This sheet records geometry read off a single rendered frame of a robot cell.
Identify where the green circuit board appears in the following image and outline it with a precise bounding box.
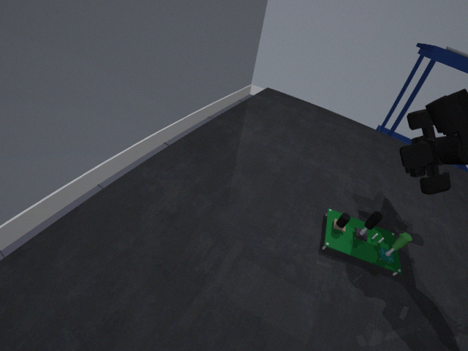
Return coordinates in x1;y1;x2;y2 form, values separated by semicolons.
322;208;412;276

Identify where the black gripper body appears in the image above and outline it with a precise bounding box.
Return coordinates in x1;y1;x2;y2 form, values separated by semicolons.
407;109;451;195

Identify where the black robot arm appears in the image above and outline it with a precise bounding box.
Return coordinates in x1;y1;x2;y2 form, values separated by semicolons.
399;88;468;178

